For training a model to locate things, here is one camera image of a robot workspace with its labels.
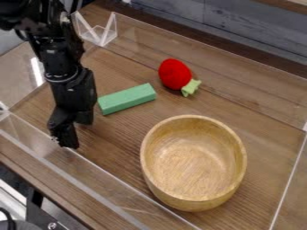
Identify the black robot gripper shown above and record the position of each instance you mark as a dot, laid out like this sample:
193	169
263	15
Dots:
75	97

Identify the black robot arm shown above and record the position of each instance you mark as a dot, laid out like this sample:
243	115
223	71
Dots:
41	23

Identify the black metal table frame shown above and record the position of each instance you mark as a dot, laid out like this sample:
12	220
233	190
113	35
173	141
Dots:
44	214

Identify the green foam block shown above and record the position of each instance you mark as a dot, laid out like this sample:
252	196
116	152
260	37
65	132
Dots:
127	98

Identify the clear acrylic corner bracket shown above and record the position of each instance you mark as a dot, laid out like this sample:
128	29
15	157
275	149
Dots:
96	34

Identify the wooden bowl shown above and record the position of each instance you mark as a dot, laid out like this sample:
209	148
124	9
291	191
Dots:
193	162

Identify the red plush strawberry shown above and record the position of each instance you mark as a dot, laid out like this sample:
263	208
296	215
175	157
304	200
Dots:
176	77

